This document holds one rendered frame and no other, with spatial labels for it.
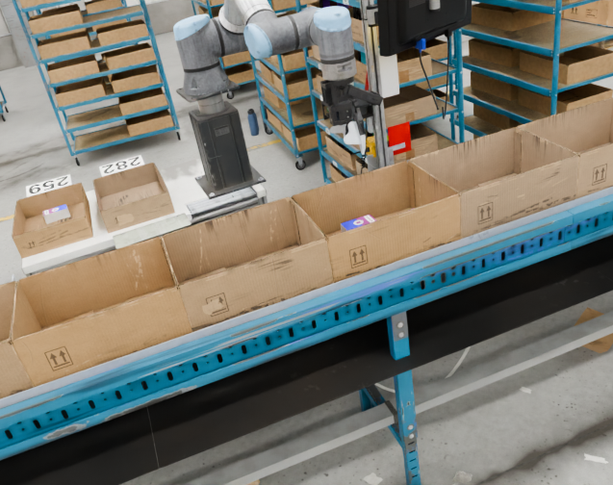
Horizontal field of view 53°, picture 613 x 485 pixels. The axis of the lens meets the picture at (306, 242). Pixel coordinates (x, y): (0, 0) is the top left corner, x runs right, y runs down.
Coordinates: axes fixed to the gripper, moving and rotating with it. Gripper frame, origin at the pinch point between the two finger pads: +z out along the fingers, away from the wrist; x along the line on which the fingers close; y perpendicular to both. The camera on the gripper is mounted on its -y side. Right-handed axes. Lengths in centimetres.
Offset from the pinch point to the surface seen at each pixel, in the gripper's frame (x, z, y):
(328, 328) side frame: 25, 38, 25
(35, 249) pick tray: -85, 40, 105
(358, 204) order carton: -7.7, 22.5, -1.2
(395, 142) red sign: -69, 34, -45
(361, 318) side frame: 28.0, 35.7, 16.0
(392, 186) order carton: -7.6, 19.9, -13.1
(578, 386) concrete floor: 12, 118, -74
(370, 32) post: -65, -14, -37
